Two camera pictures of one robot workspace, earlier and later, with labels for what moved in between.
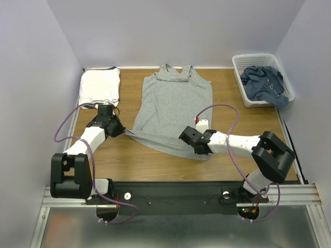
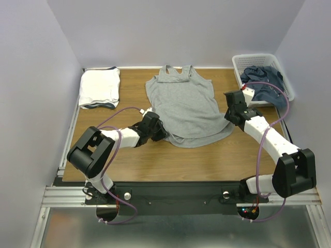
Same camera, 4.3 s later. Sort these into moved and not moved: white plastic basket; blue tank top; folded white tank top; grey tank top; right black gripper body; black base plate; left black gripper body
Moved: grey tank top; right black gripper body; left black gripper body
Not moved: black base plate; white plastic basket; blue tank top; folded white tank top
